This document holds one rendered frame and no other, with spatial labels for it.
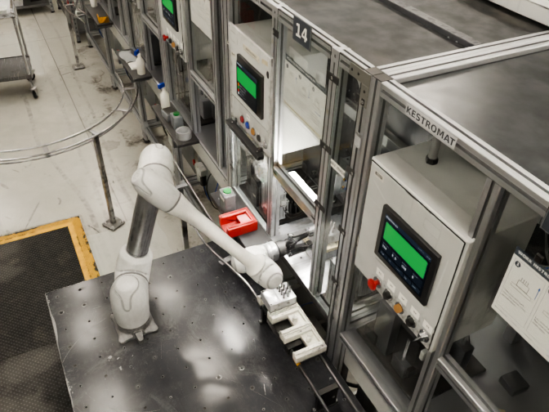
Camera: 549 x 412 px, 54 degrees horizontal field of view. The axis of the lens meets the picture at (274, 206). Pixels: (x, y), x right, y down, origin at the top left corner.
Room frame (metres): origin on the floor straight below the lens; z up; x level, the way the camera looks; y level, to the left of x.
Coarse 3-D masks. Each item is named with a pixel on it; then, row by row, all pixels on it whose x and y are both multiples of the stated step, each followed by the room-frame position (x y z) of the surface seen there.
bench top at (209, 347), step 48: (96, 288) 1.80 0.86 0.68; (192, 288) 1.82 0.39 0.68; (240, 288) 1.83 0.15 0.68; (96, 336) 1.51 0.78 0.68; (144, 336) 1.52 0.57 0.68; (192, 336) 1.53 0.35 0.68; (240, 336) 1.54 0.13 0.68; (96, 384) 1.27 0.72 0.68; (144, 384) 1.27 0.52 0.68; (192, 384) 1.28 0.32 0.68; (240, 384) 1.29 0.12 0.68; (288, 384) 1.30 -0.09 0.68
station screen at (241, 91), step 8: (248, 72) 2.10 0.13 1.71; (256, 80) 2.04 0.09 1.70; (240, 88) 2.18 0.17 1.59; (256, 88) 2.04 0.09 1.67; (240, 96) 2.18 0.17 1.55; (248, 96) 2.10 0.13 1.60; (256, 96) 2.04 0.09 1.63; (248, 104) 2.10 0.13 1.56; (256, 104) 2.04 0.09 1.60; (256, 112) 2.04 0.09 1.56
